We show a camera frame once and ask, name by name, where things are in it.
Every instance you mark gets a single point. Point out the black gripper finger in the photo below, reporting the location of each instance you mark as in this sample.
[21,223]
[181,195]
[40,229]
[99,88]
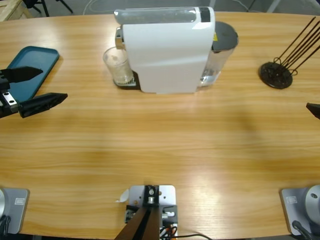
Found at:
[315,108]

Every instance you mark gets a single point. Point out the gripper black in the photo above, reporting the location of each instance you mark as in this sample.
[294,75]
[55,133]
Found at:
[6,100]

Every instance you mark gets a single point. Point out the clear drinking glass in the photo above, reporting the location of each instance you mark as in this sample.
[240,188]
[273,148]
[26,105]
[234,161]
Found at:
[118,67]

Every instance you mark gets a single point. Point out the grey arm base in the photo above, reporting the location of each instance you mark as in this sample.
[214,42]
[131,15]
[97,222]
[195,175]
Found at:
[17,207]
[290,207]

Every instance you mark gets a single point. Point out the white capsule coffee machine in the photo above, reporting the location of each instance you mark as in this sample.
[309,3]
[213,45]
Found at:
[165,55]

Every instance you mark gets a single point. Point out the teal plastic tray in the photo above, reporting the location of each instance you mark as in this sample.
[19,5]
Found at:
[30,62]

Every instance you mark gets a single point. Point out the black capsule holder with rods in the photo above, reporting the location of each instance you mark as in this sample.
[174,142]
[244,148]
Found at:
[268,75]

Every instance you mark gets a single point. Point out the wooden crate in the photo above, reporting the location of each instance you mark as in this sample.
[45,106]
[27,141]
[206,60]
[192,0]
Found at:
[12,10]

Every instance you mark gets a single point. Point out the black chair base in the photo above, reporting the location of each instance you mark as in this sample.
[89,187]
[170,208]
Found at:
[31,3]

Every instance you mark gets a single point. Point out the clear water tank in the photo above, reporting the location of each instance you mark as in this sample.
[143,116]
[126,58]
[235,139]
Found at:
[225,37]

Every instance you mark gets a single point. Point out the white paper tag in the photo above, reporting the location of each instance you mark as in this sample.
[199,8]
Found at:
[124,196]

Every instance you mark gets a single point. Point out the white metal table frame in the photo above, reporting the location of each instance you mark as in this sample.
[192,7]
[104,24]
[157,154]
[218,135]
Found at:
[273,6]
[213,2]

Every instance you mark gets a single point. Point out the white mount block dark post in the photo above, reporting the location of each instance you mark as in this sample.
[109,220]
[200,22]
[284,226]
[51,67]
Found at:
[165,195]

